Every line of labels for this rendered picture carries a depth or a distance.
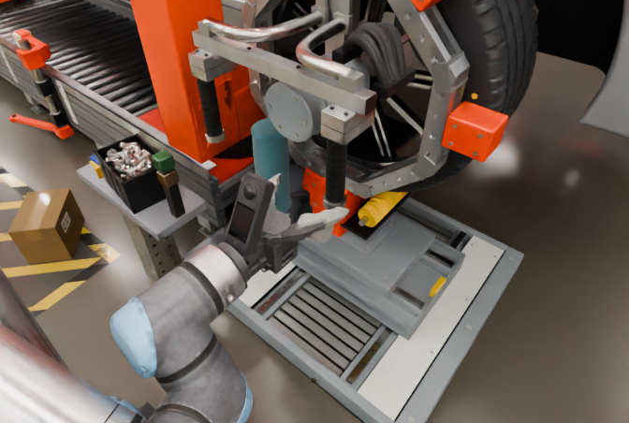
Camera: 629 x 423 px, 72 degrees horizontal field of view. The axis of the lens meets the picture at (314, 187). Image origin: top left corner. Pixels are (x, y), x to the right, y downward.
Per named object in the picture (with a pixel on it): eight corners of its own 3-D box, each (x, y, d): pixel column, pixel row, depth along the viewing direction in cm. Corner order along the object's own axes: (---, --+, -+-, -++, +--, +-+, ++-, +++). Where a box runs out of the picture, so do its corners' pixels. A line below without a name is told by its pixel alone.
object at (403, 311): (460, 269, 154) (466, 252, 148) (407, 342, 133) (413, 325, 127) (346, 207, 178) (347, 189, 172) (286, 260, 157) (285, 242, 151)
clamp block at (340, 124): (374, 123, 76) (377, 96, 73) (343, 147, 71) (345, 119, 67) (351, 113, 78) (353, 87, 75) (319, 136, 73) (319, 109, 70)
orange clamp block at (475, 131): (457, 129, 90) (499, 145, 86) (438, 146, 85) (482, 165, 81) (464, 99, 85) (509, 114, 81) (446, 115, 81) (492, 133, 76)
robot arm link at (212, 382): (180, 469, 57) (126, 399, 54) (216, 398, 67) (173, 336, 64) (238, 459, 54) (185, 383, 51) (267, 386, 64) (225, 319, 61)
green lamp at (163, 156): (176, 167, 112) (173, 153, 109) (163, 174, 110) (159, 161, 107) (167, 160, 114) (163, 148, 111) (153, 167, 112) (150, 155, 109)
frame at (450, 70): (433, 214, 105) (496, -31, 69) (420, 230, 101) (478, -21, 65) (270, 133, 131) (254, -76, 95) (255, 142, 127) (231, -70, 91)
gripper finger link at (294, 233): (319, 216, 70) (266, 226, 69) (319, 208, 69) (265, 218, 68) (327, 237, 67) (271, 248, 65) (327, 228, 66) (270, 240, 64)
